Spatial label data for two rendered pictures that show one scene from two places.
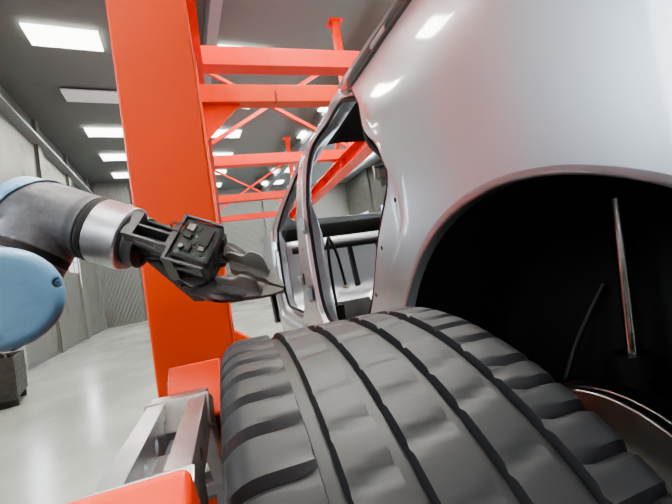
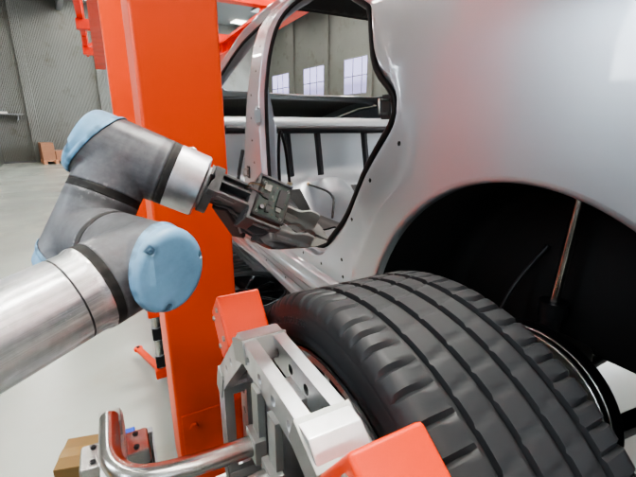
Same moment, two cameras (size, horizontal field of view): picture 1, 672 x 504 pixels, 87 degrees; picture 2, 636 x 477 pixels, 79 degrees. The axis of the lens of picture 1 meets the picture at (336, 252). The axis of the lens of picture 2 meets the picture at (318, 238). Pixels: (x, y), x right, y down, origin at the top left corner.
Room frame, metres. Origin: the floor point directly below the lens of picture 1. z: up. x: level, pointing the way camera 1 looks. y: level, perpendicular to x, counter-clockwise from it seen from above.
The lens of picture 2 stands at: (-0.09, 0.21, 1.40)
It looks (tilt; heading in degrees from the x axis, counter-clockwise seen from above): 16 degrees down; 349
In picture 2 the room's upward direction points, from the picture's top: straight up
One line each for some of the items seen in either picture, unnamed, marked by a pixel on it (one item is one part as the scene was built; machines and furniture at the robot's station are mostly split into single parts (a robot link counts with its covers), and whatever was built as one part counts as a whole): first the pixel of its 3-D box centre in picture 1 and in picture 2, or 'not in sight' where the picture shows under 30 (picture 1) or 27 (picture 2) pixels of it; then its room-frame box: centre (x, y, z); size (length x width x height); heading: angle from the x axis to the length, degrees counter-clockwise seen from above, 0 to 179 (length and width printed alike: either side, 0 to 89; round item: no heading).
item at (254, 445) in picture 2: not in sight; (176, 412); (0.37, 0.32, 1.03); 0.19 x 0.18 x 0.11; 107
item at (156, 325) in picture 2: not in sight; (158, 336); (1.93, 0.72, 0.30); 0.09 x 0.05 x 0.50; 17
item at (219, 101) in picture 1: (358, 111); not in sight; (3.07, -0.39, 2.54); 2.58 x 0.12 x 0.42; 107
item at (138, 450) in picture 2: not in sight; (116, 460); (0.42, 0.42, 0.93); 0.09 x 0.05 x 0.05; 107
